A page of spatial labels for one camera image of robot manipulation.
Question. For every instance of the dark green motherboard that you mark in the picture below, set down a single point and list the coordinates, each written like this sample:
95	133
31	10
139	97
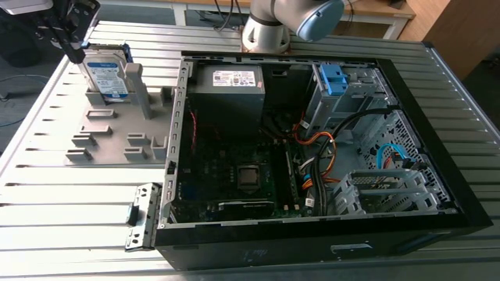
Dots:
211	175

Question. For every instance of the black open PC case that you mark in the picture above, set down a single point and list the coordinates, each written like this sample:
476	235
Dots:
273	248

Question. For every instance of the grey plastic parts rack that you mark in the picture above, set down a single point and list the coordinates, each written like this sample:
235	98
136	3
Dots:
117	140

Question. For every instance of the brown wooden cabinet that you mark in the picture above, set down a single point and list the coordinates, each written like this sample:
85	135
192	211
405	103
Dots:
460	29

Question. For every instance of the grey metal disk bay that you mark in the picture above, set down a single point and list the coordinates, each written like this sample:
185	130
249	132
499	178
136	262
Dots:
391	191

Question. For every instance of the black graphics card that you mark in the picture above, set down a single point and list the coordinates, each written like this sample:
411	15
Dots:
249	209

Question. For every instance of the hard disk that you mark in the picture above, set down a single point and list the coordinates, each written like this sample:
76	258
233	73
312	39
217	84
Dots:
105	76

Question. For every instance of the grey power supply unit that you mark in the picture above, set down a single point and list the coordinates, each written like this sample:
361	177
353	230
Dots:
227	111

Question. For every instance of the white desk frame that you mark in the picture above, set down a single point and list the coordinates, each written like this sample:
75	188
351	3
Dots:
179	16

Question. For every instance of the hinged metal slot bracket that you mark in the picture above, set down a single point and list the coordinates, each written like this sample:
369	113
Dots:
148	205

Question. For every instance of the CPU socket with silver CPU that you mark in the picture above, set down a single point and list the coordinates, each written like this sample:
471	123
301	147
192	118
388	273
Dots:
248	177

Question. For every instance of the green RAM stick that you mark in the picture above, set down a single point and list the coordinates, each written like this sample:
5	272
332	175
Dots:
291	175

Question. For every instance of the blue plastic drive latch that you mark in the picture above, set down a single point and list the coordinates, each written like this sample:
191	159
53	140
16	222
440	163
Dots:
332	79

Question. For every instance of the black office chair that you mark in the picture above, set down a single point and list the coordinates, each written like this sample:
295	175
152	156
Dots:
19	49

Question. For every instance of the white framed wooden desk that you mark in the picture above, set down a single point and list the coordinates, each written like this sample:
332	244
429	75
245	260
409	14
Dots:
375	7

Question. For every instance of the grey metal optical drive cage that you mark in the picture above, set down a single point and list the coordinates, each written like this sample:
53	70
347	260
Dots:
351	102

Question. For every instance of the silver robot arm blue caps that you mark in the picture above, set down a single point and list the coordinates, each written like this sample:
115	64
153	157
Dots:
265	35

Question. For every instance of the black RAM slot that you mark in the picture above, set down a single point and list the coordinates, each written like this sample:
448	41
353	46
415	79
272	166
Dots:
277	175

